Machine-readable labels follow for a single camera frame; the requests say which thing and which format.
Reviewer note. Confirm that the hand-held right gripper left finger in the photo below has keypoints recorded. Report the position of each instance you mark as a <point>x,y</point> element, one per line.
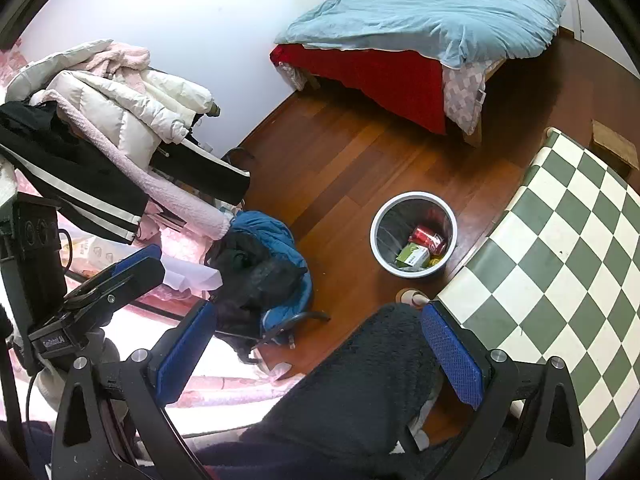
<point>187,350</point>

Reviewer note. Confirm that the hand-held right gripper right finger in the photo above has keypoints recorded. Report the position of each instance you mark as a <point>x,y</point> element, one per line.
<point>452,355</point>

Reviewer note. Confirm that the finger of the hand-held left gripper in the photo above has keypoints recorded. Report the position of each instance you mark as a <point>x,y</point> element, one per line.
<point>137,257</point>
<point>135,282</point>

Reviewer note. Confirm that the green cardboard box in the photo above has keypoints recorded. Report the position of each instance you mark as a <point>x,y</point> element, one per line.
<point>412,256</point>

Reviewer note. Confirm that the red soda can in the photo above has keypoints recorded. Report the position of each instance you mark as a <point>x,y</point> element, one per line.
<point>427,239</point>

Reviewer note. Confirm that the white trash bin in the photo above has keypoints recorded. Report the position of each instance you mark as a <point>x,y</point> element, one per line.
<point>385,255</point>

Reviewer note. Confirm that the pink printed blanket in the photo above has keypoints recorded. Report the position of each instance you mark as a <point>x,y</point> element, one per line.
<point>225,385</point>

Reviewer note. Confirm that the white paper sheet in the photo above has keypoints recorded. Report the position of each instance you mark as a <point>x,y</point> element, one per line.
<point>192,277</point>

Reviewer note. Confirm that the person's slipper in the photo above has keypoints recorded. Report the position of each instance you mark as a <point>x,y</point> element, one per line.
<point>412,297</point>

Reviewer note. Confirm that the pile of jackets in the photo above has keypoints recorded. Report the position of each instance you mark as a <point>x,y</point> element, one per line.
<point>165,190</point>

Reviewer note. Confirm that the black pants white stripes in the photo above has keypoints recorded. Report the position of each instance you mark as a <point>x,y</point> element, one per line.
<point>75,185</point>

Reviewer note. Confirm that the black cloth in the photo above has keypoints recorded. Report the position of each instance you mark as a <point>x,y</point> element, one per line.
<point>250,275</point>

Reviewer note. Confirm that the office chair base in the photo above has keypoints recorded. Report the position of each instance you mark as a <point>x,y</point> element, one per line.
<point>295,322</point>

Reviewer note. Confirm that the person's leg dark fleece pants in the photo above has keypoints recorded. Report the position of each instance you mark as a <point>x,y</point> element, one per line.
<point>350,400</point>

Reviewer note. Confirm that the black striped jacket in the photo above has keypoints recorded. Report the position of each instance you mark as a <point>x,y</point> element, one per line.
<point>205,165</point>

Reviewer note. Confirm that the green checkered tablecloth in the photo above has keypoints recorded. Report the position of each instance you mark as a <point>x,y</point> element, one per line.
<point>565,285</point>

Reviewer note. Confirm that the blue jacket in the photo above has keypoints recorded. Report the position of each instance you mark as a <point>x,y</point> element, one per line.
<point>272,237</point>

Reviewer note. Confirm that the white puffer jacket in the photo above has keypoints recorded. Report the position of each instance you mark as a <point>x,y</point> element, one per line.
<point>125,105</point>

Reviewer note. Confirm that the patterned mattress cover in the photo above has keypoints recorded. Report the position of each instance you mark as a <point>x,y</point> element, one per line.
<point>465,95</point>

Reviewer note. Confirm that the red bed sheet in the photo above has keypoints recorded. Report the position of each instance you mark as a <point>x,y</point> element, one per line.
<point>380,80</point>

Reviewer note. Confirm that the light blue blanket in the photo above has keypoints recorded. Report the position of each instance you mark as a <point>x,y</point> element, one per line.
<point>430,12</point>

